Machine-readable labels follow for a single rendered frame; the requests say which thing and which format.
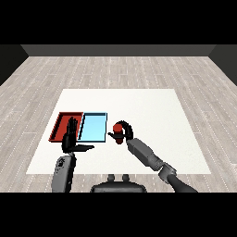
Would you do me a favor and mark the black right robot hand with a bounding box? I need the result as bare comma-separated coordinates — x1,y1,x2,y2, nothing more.
107,119,135,143

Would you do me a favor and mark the dark grey robot body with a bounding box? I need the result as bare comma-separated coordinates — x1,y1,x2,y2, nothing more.
90,174,147,193

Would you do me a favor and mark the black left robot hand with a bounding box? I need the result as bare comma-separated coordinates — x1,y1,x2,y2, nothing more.
61,117,95,155

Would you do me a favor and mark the red shallow open box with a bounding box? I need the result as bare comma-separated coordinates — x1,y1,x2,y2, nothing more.
48,111,84,143

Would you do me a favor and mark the light blue shallow open box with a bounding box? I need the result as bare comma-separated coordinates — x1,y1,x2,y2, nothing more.
76,112,108,143

